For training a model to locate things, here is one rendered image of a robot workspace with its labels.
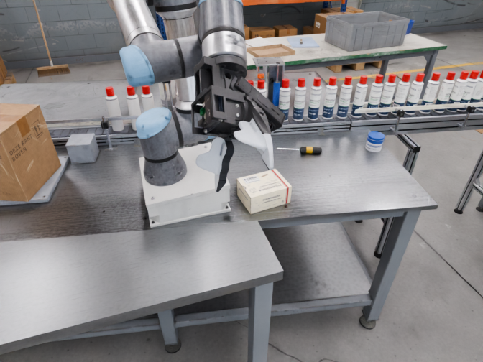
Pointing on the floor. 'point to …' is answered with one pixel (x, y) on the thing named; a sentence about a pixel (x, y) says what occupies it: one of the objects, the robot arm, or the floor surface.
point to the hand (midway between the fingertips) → (245, 183)
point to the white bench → (430, 52)
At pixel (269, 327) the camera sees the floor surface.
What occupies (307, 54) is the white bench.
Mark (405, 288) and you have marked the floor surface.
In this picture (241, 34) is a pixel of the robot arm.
